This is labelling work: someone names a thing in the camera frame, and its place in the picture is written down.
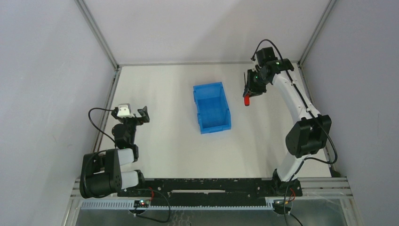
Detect red handled screwdriver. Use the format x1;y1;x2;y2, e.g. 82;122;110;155
244;95;250;106

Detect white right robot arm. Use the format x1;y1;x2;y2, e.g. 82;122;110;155
243;47;332;182

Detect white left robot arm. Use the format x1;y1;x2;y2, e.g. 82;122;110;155
80;104;150;199

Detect blue plastic bin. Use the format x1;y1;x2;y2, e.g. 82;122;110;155
193;82;231;134

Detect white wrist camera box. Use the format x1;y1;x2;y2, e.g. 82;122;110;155
117;104;134;118

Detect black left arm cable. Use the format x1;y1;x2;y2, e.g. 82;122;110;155
88;108;117;147

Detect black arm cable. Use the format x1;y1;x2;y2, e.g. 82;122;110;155
88;108;117;147
303;115;338;165

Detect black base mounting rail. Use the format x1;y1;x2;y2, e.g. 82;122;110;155
117;178;303;208

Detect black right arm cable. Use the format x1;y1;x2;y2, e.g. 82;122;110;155
303;115;338;165

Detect aluminium frame front rail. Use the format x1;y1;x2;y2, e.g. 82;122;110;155
71;178;353;210

